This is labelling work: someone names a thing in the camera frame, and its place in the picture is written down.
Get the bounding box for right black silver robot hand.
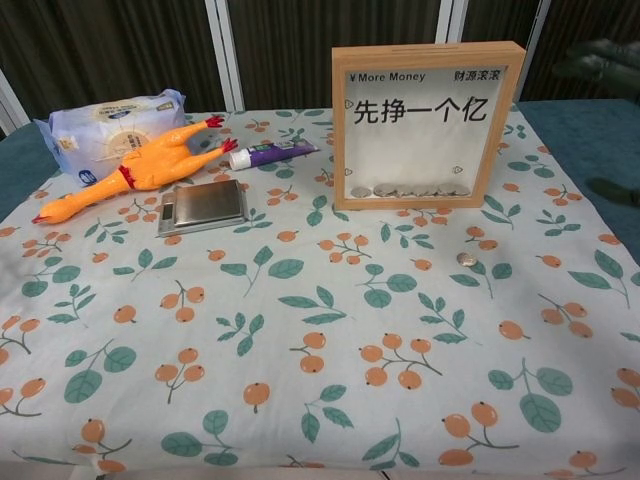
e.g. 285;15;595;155
564;35;640;204

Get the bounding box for orange rubber chicken toy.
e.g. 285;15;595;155
31;114;239;226

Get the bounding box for silver pocket scale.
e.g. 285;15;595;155
156;180;251;239

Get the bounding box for floral print tablecloth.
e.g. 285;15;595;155
0;107;640;480

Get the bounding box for pale blue wet wipes pack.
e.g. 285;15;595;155
33;88;187;189

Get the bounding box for dark folding screen white frames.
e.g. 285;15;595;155
0;0;640;139

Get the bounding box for purple white toothpaste tube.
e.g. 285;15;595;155
228;139;321;171

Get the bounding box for wooden money box frame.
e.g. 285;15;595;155
331;42;528;212

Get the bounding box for teal table cover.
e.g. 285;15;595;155
0;98;640;281

